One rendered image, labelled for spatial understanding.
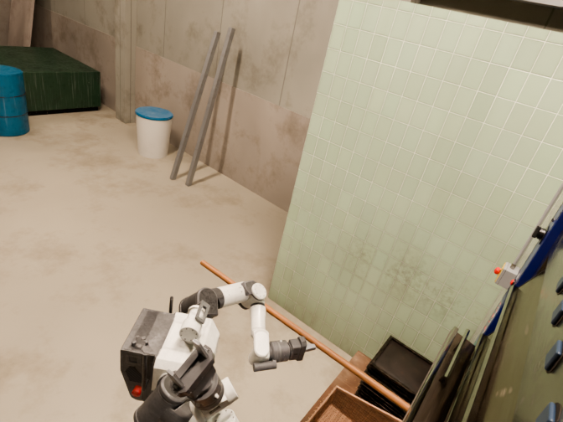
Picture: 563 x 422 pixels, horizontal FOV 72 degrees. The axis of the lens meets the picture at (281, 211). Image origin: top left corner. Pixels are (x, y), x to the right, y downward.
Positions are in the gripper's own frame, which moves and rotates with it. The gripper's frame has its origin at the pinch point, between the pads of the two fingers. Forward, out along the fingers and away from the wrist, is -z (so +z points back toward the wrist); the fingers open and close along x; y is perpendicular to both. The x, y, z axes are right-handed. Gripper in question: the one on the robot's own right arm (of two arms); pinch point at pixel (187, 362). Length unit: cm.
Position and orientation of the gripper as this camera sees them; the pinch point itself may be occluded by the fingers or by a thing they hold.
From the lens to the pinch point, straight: 98.0
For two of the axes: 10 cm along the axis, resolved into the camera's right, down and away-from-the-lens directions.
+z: 1.3, 7.2, 6.8
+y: 8.2, 3.1, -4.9
